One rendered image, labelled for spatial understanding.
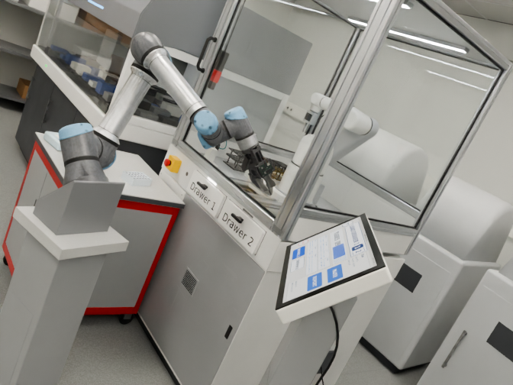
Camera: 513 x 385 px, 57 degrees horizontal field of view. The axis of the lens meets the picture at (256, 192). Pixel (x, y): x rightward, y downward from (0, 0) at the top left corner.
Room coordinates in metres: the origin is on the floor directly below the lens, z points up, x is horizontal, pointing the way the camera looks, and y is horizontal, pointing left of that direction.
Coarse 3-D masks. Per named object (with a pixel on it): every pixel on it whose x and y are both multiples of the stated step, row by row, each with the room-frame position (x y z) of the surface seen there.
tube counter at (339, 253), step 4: (340, 240) 1.48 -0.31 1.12; (332, 244) 1.47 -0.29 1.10; (336, 244) 1.45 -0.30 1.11; (340, 244) 1.43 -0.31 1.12; (344, 244) 1.42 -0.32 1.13; (332, 248) 1.43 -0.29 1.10; (336, 248) 1.42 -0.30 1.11; (340, 248) 1.40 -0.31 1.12; (344, 248) 1.38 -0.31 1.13; (332, 252) 1.40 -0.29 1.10; (336, 252) 1.38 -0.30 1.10; (340, 252) 1.37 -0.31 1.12; (344, 252) 1.35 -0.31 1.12; (332, 256) 1.36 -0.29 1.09; (336, 256) 1.35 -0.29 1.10; (340, 256) 1.33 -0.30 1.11; (344, 256) 1.32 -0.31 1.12; (336, 260) 1.31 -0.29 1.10; (340, 260) 1.30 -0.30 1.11
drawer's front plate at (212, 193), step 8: (192, 176) 2.24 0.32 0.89; (200, 176) 2.20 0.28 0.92; (192, 184) 2.23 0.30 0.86; (208, 184) 2.14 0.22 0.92; (192, 192) 2.21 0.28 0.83; (200, 192) 2.16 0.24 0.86; (208, 192) 2.12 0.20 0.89; (216, 192) 2.08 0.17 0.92; (200, 200) 2.15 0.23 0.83; (216, 200) 2.07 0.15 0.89; (224, 200) 2.05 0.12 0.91; (208, 208) 2.09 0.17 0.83; (216, 208) 2.05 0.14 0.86; (216, 216) 2.05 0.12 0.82
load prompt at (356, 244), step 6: (348, 228) 1.56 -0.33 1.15; (354, 228) 1.53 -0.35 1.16; (360, 228) 1.51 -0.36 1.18; (348, 234) 1.50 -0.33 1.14; (354, 234) 1.48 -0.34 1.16; (360, 234) 1.45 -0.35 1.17; (348, 240) 1.45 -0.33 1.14; (354, 240) 1.42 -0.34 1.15; (360, 240) 1.40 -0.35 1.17; (348, 246) 1.39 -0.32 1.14; (354, 246) 1.37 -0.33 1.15; (360, 246) 1.35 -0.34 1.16; (354, 252) 1.32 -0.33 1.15; (360, 252) 1.30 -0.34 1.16
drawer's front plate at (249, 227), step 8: (224, 208) 2.01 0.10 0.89; (232, 208) 1.98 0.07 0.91; (224, 216) 2.00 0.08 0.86; (240, 216) 1.93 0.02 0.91; (248, 216) 1.91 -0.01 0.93; (224, 224) 1.98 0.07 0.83; (232, 224) 1.95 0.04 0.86; (240, 224) 1.91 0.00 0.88; (248, 224) 1.88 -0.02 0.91; (256, 224) 1.87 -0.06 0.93; (232, 232) 1.93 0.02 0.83; (240, 232) 1.90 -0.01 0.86; (248, 232) 1.87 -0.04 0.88; (256, 232) 1.83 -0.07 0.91; (264, 232) 1.82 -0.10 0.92; (240, 240) 1.88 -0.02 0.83; (248, 240) 1.85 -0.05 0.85; (256, 240) 1.82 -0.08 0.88; (248, 248) 1.84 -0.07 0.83; (256, 248) 1.82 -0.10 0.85
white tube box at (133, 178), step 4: (124, 172) 2.16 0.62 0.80; (128, 172) 2.19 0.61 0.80; (132, 172) 2.22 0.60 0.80; (136, 172) 2.24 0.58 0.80; (140, 172) 2.27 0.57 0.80; (124, 176) 2.16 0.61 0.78; (128, 176) 2.15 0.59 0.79; (132, 176) 2.16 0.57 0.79; (136, 176) 2.18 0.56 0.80; (140, 176) 2.21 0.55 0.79; (144, 176) 2.23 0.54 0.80; (148, 176) 2.25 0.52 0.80; (124, 180) 2.15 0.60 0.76; (128, 180) 2.14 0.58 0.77; (132, 180) 2.13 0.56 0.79; (136, 180) 2.14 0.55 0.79; (140, 180) 2.17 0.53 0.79; (144, 180) 2.19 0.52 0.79; (148, 180) 2.21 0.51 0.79; (132, 184) 2.13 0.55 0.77; (136, 184) 2.15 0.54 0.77; (140, 184) 2.18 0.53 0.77; (144, 184) 2.20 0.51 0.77; (148, 184) 2.22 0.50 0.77
